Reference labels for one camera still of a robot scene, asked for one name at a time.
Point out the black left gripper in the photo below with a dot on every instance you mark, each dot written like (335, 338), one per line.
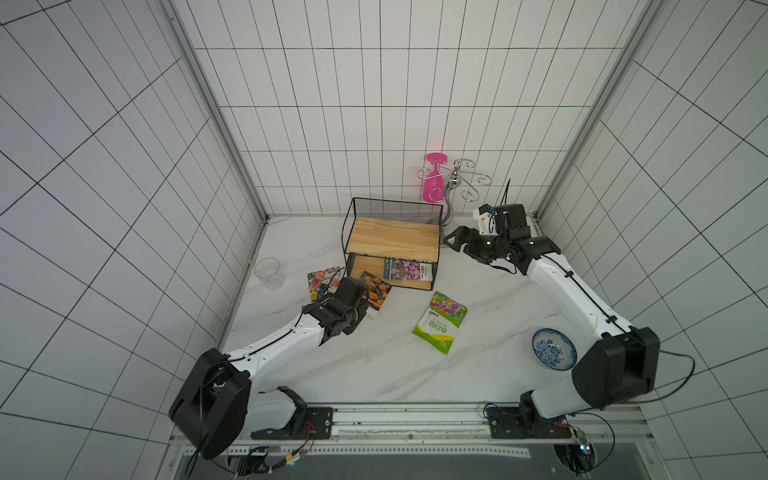
(362, 306)

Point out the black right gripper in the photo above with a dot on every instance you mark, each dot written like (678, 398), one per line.
(466, 241)

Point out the mixed flower seed bag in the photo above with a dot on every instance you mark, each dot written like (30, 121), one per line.
(325, 281)

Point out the orange flower seed bag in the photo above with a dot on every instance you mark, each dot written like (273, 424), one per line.
(378, 291)

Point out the black wire wooden shelf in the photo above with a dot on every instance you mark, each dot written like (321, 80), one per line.
(376, 229)

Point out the purple flower seed bag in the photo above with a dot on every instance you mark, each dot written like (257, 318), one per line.
(408, 270)

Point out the green zinnia seed bag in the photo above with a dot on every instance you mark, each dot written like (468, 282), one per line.
(440, 323)

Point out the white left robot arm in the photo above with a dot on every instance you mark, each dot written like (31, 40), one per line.
(222, 397)

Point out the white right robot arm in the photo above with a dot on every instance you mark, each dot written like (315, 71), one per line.
(616, 362)

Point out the chrome glass holder stand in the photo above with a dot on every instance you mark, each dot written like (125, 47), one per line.
(459, 178)

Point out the clear plastic cup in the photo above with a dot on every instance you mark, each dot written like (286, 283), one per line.
(269, 272)

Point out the blue patterned bowl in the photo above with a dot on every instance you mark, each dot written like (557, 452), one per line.
(554, 350)

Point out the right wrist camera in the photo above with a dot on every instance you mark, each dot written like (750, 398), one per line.
(507, 220)

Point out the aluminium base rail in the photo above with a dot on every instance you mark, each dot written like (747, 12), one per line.
(444, 429)

